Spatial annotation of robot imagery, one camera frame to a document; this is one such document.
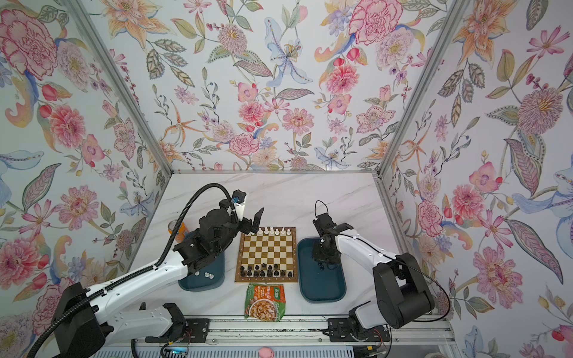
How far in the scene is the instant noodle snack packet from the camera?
0.78 m

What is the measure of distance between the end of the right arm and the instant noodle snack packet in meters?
0.19

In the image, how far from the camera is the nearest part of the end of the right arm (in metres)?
0.65
